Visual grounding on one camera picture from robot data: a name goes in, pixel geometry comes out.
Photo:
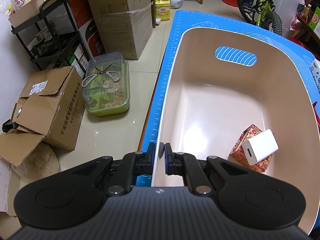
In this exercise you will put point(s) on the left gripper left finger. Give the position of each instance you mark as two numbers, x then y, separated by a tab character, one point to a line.
74	196

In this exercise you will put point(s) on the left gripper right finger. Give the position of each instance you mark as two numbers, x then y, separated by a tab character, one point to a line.
249	198

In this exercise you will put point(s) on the red patterned small box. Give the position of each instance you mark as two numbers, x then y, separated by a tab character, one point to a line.
238	153

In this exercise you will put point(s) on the white usb charger cube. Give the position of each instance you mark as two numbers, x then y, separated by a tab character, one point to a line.
259	147

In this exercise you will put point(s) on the beige plastic storage bin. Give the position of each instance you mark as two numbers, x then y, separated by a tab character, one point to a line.
220	83

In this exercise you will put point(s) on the open cardboard box on floor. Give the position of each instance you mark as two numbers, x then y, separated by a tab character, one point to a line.
50	109

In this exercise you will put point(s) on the green hamster cage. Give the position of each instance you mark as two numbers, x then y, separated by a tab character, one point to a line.
106	86

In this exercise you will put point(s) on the tissue pack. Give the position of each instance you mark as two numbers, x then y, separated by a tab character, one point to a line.
315	70

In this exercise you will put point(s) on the black metal shelf cart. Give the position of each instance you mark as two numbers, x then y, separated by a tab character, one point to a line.
51	46

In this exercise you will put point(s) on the large stacked cardboard box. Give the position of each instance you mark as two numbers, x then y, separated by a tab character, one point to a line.
125	26

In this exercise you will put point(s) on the blue silicone mat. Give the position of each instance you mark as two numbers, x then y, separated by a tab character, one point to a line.
185	20

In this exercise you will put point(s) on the green kids bicycle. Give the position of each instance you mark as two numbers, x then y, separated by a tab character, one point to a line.
261	13

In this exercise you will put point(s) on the yellow detergent jug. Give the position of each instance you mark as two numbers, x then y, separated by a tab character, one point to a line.
162	9

